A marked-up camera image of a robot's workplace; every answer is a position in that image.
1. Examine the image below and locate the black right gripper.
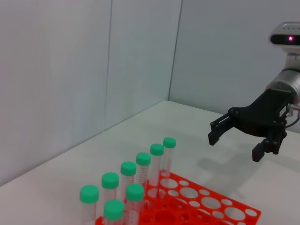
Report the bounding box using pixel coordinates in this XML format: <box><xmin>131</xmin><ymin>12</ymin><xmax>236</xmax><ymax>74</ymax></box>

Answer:
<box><xmin>208</xmin><ymin>90</ymin><xmax>293</xmax><ymax>163</ymax></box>

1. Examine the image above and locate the orange test tube rack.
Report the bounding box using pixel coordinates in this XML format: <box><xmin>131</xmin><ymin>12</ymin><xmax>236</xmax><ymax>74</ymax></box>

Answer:
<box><xmin>95</xmin><ymin>172</ymin><xmax>262</xmax><ymax>225</ymax></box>

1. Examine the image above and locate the green-capped clear test tube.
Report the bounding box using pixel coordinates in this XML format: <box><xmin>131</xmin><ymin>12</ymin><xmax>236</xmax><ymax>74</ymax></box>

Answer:
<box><xmin>120</xmin><ymin>161</ymin><xmax>138</xmax><ymax>202</ymax></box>
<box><xmin>103</xmin><ymin>199</ymin><xmax>125</xmax><ymax>225</ymax></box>
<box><xmin>149</xmin><ymin>143</ymin><xmax>165</xmax><ymax>190</ymax></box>
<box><xmin>135</xmin><ymin>152</ymin><xmax>152</xmax><ymax>195</ymax></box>
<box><xmin>101</xmin><ymin>172</ymin><xmax>120</xmax><ymax>211</ymax></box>
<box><xmin>79</xmin><ymin>185</ymin><xmax>100</xmax><ymax>225</ymax></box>
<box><xmin>161</xmin><ymin>136</ymin><xmax>177</xmax><ymax>178</ymax></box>
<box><xmin>125</xmin><ymin>183</ymin><xmax>145</xmax><ymax>225</ymax></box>

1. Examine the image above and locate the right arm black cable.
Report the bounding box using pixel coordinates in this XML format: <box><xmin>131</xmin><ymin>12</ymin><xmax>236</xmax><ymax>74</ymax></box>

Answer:
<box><xmin>285</xmin><ymin>103</ymin><xmax>300</xmax><ymax>128</ymax></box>

